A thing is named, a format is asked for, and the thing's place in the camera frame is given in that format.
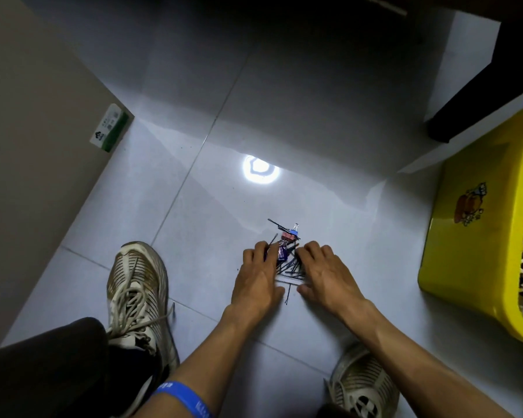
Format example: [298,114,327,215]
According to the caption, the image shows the person's right hand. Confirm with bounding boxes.
[294,240,371,320]

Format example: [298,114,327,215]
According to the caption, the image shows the person's left hand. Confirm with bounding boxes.
[230,241,286,320]

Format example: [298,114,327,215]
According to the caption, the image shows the scatter of black hairpins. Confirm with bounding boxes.
[263,217,308,306]

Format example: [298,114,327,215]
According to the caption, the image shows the yellow plastic bin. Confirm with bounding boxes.
[417,84,523,366]

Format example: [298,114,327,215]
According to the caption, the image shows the dark wooden bed frame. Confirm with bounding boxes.
[361,0,523,144]

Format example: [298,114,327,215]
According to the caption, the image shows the person's right forearm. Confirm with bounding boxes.
[344,300,515,418]

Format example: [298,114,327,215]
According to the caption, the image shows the person's left forearm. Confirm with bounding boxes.
[132,304,271,418]

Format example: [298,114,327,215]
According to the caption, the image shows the person's right shoe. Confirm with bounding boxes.
[327,342,401,418]

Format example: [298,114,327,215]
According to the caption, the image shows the person's shoe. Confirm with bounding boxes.
[106,241,180,375]
[327,342,401,418]

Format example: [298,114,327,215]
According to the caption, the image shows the person's left shoe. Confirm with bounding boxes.
[106,241,180,375]

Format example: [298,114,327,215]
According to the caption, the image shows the person's dark trousers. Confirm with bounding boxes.
[0,316,162,418]

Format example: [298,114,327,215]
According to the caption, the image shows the blue wristband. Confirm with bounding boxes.
[152,380,214,418]

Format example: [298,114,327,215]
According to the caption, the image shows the green white small box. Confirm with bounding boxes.
[89,103,130,153]

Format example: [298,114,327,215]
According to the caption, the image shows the brown cardboard panel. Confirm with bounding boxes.
[0,0,135,353]

